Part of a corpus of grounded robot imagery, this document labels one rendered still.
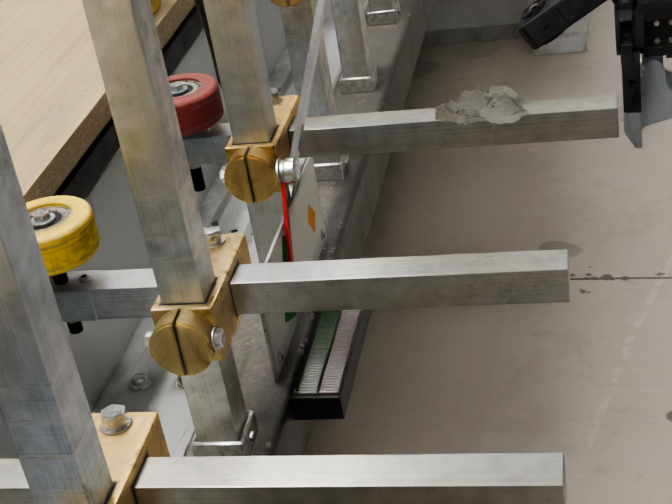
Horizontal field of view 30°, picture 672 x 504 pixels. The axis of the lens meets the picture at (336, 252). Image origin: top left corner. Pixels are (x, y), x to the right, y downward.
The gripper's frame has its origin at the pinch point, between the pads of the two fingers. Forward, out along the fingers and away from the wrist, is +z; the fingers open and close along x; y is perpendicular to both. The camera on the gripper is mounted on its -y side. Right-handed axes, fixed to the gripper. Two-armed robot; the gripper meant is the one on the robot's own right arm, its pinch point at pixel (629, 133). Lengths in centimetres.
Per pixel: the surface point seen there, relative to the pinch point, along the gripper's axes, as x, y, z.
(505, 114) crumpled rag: -2.3, -11.0, -3.9
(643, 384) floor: 72, 2, 83
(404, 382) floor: 74, -40, 83
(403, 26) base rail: 68, -31, 13
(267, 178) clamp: -8.5, -32.6, -2.0
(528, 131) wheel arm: -1.5, -9.1, -1.6
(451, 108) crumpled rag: -0.9, -16.1, -4.3
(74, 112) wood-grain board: -2, -52, -7
